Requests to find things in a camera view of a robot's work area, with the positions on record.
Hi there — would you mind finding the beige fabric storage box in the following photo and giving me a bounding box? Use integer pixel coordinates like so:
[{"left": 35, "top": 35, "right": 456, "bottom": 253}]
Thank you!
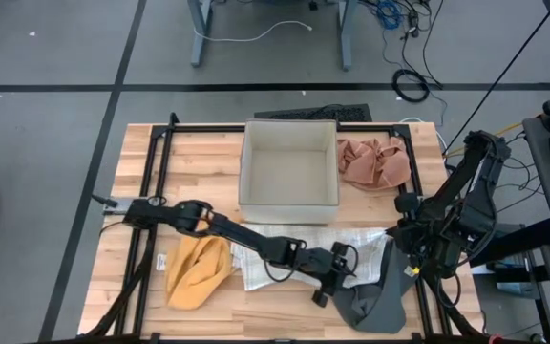
[{"left": 238, "top": 118, "right": 341, "bottom": 226}]

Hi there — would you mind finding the grey waffle towel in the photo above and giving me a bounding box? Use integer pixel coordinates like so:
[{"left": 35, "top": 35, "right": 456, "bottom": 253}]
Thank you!
[{"left": 334, "top": 238, "right": 419, "bottom": 334}]

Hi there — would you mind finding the yellow cable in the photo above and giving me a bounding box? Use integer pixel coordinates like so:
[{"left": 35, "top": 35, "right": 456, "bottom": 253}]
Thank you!
[{"left": 444, "top": 97, "right": 550, "bottom": 159}]

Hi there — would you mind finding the grey metal mounting plate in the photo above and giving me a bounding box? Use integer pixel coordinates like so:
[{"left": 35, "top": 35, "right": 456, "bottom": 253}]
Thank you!
[{"left": 102, "top": 196, "right": 136, "bottom": 216}]

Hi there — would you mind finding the white floor cable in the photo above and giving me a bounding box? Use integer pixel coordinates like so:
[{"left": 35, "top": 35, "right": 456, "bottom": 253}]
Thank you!
[{"left": 193, "top": 19, "right": 313, "bottom": 43}]

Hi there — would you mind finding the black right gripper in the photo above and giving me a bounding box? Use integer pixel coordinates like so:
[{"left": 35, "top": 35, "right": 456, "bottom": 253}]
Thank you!
[{"left": 387, "top": 191, "right": 453, "bottom": 289}]

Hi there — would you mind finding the black floor grille mat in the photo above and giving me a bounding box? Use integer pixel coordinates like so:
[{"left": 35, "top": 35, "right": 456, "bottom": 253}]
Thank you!
[{"left": 254, "top": 103, "right": 373, "bottom": 122}]

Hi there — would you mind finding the black metal table frame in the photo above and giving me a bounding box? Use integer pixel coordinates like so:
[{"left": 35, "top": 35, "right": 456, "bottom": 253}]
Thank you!
[{"left": 77, "top": 112, "right": 489, "bottom": 344}]

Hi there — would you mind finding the black floor cable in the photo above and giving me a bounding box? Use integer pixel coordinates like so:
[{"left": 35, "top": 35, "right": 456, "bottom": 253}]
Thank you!
[{"left": 398, "top": 0, "right": 446, "bottom": 90}]

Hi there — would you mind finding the yellow towel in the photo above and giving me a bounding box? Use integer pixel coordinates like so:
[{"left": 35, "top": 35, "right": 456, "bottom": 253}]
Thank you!
[{"left": 163, "top": 233, "right": 234, "bottom": 311}]

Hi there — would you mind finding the thin white cable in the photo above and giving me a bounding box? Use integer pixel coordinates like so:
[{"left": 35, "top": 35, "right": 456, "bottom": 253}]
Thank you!
[{"left": 398, "top": 117, "right": 449, "bottom": 154}]

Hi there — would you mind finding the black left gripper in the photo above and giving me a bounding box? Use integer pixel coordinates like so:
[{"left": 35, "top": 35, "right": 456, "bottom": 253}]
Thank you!
[{"left": 298, "top": 241, "right": 355, "bottom": 309}]

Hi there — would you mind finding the thin black cable tangle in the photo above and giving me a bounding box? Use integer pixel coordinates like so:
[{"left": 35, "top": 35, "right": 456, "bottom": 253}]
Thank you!
[{"left": 446, "top": 131, "right": 546, "bottom": 221}]

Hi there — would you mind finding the grey desk leg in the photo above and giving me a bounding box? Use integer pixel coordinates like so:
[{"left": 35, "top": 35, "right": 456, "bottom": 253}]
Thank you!
[
  {"left": 336, "top": 0, "right": 358, "bottom": 72},
  {"left": 187, "top": 0, "right": 214, "bottom": 68}
]

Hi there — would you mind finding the black metal beam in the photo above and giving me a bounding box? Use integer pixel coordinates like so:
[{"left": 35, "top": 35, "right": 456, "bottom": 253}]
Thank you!
[{"left": 465, "top": 217, "right": 550, "bottom": 269}]

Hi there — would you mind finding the taut black cable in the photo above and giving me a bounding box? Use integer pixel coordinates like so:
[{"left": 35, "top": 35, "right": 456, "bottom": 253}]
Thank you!
[{"left": 444, "top": 0, "right": 550, "bottom": 157}]

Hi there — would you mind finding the salmon pink towel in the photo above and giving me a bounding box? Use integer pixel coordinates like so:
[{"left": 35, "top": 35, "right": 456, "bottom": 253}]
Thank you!
[{"left": 336, "top": 137, "right": 413, "bottom": 191}]

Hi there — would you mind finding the coiled black cable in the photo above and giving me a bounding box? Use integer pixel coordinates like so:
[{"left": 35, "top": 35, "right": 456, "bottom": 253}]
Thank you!
[{"left": 391, "top": 69, "right": 432, "bottom": 103}]

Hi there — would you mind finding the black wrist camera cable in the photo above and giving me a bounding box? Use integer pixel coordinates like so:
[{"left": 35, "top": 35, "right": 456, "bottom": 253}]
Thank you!
[{"left": 263, "top": 238, "right": 360, "bottom": 283}]

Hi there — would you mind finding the blue cable bundle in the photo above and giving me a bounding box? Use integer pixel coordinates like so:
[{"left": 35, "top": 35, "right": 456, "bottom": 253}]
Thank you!
[{"left": 374, "top": 0, "right": 403, "bottom": 30}]

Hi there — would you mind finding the white plaid towel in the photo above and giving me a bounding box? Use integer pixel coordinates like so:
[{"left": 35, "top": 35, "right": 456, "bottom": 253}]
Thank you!
[{"left": 230, "top": 224, "right": 391, "bottom": 291}]

